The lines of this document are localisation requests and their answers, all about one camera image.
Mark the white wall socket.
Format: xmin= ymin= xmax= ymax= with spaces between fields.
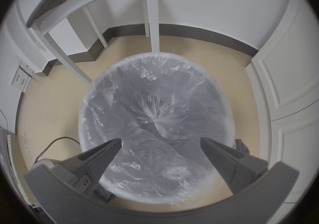
xmin=11 ymin=62 xmax=34 ymax=93

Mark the black cable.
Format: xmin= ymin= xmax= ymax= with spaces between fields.
xmin=35 ymin=137 xmax=81 ymax=166

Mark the white trash bin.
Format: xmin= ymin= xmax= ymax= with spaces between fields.
xmin=78 ymin=53 xmax=236 ymax=205

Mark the grey and white chair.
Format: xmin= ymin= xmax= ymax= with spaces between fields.
xmin=26 ymin=0 xmax=160 ymax=86

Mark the clear plastic bag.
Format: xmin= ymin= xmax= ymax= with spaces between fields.
xmin=78 ymin=53 xmax=236 ymax=205

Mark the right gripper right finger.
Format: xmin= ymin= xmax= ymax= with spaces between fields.
xmin=200 ymin=136 xmax=269 ymax=196

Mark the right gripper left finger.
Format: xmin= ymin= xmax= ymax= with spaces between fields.
xmin=53 ymin=138 xmax=122 ymax=195

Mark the black plastic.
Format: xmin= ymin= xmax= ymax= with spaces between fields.
xmin=234 ymin=139 xmax=250 ymax=155

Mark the white wardrobe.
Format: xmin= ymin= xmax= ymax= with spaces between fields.
xmin=245 ymin=0 xmax=319 ymax=203

